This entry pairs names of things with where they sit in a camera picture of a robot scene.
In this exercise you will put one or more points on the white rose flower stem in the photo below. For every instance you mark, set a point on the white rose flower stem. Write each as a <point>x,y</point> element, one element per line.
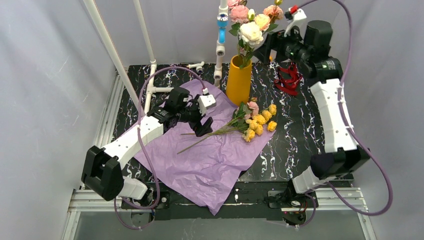
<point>249,36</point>

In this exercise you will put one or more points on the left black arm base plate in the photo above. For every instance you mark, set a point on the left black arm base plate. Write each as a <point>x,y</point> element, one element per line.
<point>148,199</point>

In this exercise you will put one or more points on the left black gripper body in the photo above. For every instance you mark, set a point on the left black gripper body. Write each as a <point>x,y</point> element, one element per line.
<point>199,119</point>

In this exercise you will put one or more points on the yellow cylindrical vase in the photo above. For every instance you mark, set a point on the yellow cylindrical vase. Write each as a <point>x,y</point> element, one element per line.
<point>238,84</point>

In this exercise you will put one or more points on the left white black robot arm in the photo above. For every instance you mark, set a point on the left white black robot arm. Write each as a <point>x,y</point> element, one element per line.
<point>102,170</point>

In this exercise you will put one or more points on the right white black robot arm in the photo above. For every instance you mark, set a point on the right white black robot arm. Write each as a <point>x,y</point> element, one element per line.
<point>342,153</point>

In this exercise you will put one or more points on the red printed ribbon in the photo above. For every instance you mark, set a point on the red printed ribbon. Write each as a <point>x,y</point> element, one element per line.
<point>288,79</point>

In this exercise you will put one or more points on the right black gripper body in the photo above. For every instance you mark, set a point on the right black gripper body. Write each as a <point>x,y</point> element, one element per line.
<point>274,43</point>

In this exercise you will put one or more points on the purple pink wrapping paper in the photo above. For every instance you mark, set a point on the purple pink wrapping paper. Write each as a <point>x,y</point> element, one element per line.
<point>203,171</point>

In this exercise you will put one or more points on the yellow rose flower stem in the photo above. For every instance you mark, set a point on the yellow rose flower stem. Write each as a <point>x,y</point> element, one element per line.
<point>268,113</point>

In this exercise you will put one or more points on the peach rose flower stem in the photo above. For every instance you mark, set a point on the peach rose flower stem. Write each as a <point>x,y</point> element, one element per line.
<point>266,20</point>

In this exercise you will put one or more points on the light pink rose stem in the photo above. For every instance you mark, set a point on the light pink rose stem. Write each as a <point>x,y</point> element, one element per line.
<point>246,120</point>

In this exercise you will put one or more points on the pink rose flower stem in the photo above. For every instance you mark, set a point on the pink rose flower stem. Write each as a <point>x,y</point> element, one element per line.
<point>238,14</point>

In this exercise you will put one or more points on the blue pipe valve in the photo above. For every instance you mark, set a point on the blue pipe valve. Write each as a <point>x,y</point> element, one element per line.
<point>222,22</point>

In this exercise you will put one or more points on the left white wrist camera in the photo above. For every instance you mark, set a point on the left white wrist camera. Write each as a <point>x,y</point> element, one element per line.
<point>206,101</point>

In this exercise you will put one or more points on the small white pipe elbow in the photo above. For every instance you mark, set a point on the small white pipe elbow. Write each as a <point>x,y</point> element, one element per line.
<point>197,67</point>

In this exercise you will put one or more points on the white PVC pipe frame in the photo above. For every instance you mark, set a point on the white PVC pipe frame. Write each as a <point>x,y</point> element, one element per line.
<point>149,88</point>

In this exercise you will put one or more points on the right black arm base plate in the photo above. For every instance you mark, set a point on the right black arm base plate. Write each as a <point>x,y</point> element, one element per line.
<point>282,199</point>

